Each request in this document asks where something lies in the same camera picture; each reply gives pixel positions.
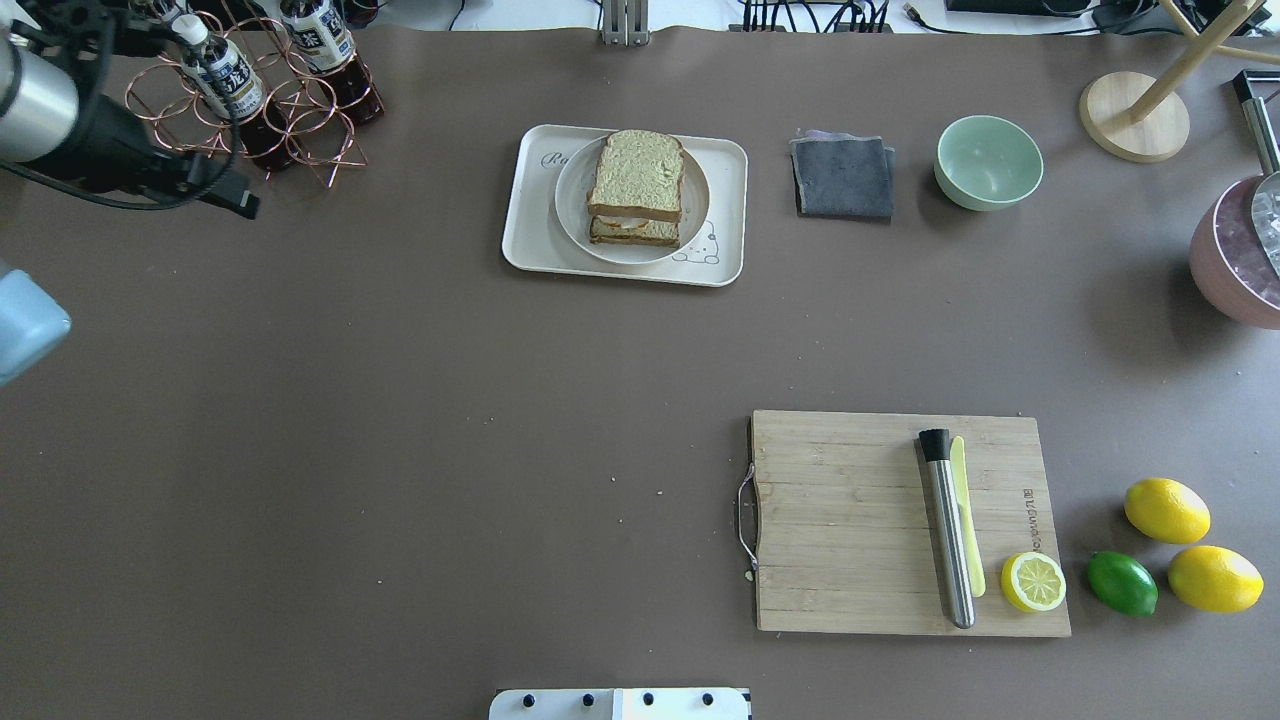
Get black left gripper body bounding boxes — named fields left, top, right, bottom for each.
left=120, top=129, right=260, bottom=219

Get white round plate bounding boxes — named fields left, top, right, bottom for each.
left=556, top=136, right=710, bottom=266

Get bread slice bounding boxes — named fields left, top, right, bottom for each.
left=589, top=217, right=681, bottom=249
left=586, top=129, right=685, bottom=223

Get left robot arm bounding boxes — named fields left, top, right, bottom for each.
left=1, top=40, right=259, bottom=219

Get cream rabbit tray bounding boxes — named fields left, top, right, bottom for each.
left=502, top=124, right=748, bottom=287

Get tea bottle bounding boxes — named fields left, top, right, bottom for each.
left=279, top=1, right=384, bottom=126
left=170, top=14, right=294, bottom=172

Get fried egg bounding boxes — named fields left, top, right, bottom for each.
left=595, top=215, right=650, bottom=229

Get grey folded cloth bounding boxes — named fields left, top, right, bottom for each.
left=790, top=129, right=896, bottom=222

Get bamboo cutting board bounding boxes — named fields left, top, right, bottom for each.
left=749, top=410, right=1073, bottom=638

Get mint green bowl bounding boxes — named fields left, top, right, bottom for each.
left=933, top=115, right=1044, bottom=211

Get steel muddler black tip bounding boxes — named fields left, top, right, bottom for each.
left=918, top=428, right=977, bottom=630

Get half lemon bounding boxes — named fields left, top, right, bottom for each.
left=1000, top=552, right=1068, bottom=612

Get wooden cup stand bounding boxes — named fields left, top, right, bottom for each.
left=1078, top=1, right=1277, bottom=163

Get green lime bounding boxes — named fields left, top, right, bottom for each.
left=1085, top=551, right=1158, bottom=618

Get yellow lemon upper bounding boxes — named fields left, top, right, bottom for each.
left=1123, top=477, right=1212, bottom=544

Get yellow lemon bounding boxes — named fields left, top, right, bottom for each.
left=1123, top=477, right=1212, bottom=544
left=1167, top=544, right=1265, bottom=614

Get pink bowl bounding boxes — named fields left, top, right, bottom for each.
left=1189, top=176, right=1279, bottom=331

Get clear plastic ice cubes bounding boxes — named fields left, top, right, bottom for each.
left=1251, top=187, right=1279, bottom=256

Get metal ice scoop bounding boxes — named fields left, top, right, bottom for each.
left=1231, top=70, right=1279, bottom=274

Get yellow lemon lower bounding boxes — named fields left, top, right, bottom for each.
left=1167, top=544, right=1265, bottom=614

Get copper wire bottle rack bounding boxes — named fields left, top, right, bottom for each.
left=125, top=1, right=378, bottom=186

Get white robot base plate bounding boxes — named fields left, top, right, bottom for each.
left=488, top=687, right=753, bottom=719

